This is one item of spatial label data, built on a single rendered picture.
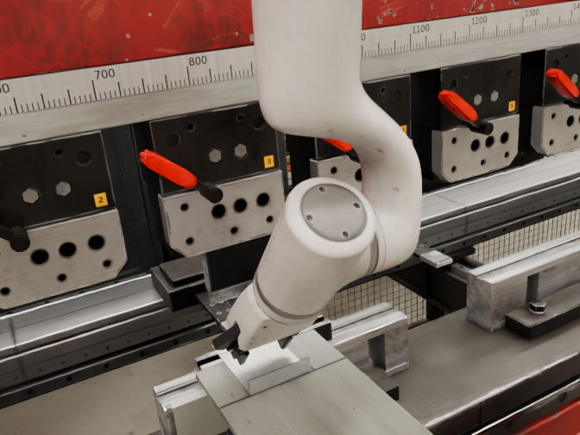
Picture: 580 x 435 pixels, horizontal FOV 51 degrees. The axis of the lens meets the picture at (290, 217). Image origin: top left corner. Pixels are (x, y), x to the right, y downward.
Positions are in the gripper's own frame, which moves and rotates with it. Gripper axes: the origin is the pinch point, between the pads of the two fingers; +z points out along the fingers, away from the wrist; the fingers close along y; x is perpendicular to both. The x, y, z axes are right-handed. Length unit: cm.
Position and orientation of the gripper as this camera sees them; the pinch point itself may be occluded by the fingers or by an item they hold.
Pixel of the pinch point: (261, 342)
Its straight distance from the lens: 80.1
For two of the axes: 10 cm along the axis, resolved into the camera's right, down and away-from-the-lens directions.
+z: -2.4, 5.3, 8.2
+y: -8.8, 2.4, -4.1
